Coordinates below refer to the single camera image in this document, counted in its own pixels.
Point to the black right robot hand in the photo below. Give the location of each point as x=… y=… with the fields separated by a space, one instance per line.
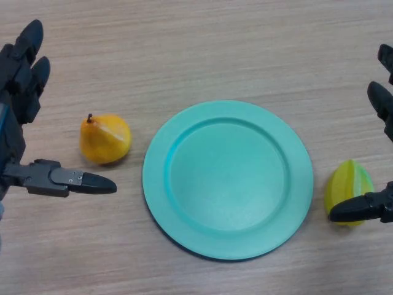
x=353 y=212

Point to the yellow pear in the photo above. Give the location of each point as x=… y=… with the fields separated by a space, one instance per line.
x=104 y=141

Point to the yellow-green starfruit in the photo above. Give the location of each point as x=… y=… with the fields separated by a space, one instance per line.
x=344 y=184

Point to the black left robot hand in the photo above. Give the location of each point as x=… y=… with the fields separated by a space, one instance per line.
x=18 y=92

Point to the green round plate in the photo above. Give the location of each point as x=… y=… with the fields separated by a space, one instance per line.
x=227 y=184

